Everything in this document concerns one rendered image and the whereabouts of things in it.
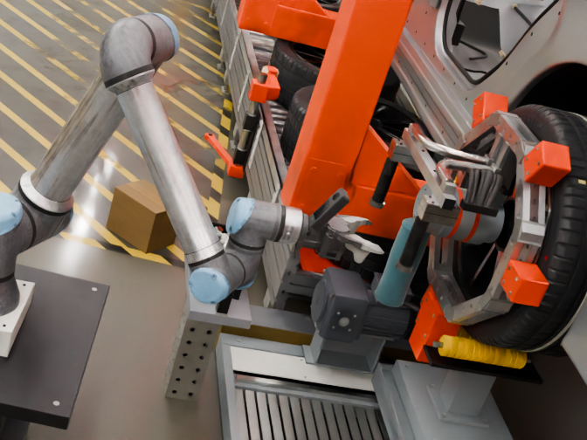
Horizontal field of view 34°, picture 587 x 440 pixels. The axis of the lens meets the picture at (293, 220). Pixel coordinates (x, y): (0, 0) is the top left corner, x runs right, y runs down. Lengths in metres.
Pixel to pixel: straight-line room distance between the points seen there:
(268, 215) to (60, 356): 0.67
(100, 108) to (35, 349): 0.64
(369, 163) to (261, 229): 0.79
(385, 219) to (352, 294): 0.28
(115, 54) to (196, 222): 0.41
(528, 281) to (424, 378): 0.82
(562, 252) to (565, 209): 0.10
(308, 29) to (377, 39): 2.02
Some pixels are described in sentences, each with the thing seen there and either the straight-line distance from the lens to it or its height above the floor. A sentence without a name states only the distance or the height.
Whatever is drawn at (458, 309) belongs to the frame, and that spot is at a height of 0.64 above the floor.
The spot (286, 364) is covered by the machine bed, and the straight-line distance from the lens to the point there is 3.09.
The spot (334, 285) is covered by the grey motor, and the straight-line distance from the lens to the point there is 2.93.
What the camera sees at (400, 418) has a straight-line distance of 2.94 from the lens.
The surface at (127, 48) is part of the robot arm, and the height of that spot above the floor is 1.13.
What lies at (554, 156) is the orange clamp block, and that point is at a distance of 2.32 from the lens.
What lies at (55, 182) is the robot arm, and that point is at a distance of 2.46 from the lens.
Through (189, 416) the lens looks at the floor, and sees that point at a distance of 2.89.
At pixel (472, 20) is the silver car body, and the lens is 4.78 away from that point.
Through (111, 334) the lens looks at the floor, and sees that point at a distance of 3.13.
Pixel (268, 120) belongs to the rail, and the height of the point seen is 0.39.
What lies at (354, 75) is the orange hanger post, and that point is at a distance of 2.79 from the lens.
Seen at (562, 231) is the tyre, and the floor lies 0.99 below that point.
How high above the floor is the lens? 1.81
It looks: 26 degrees down
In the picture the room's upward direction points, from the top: 18 degrees clockwise
